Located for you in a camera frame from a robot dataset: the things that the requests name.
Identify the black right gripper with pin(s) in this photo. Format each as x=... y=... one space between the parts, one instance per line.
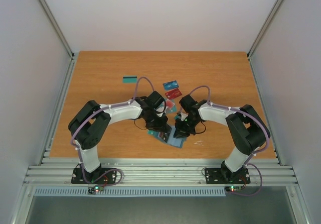
x=182 y=128

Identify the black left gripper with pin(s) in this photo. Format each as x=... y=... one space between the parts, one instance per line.
x=160 y=126

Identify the teal leather card holder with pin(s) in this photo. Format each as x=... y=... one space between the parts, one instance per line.
x=175 y=142

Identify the black VIP card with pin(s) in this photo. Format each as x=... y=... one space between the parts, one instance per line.
x=164 y=136

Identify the teal card with signature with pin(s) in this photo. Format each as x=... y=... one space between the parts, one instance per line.
x=153 y=133

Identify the teal card black stripe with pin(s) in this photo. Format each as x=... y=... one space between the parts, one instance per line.
x=129 y=79

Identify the white card red circle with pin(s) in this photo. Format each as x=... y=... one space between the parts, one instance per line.
x=169 y=105

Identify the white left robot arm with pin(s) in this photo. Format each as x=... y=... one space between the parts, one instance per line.
x=90 y=123

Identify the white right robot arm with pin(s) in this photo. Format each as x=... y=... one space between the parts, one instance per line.
x=247 y=130

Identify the teal card under circle card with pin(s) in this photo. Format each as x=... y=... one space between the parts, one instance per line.
x=171 y=110

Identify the red card right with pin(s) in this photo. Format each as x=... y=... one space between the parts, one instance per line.
x=174 y=93

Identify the blue card top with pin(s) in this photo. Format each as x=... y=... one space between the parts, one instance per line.
x=171 y=85

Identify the right controller board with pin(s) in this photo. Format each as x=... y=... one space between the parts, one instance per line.
x=234 y=188

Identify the controller board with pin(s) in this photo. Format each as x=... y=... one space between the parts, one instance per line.
x=95 y=189
x=234 y=188

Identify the left controller board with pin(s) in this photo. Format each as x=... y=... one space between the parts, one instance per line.
x=95 y=189

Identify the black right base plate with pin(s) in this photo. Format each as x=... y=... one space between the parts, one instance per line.
x=216 y=176

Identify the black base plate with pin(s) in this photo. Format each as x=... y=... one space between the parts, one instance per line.
x=98 y=176
x=216 y=176

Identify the grey slotted cable duct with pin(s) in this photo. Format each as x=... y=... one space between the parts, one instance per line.
x=133 y=191

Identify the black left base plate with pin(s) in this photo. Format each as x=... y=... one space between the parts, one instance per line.
x=98 y=176

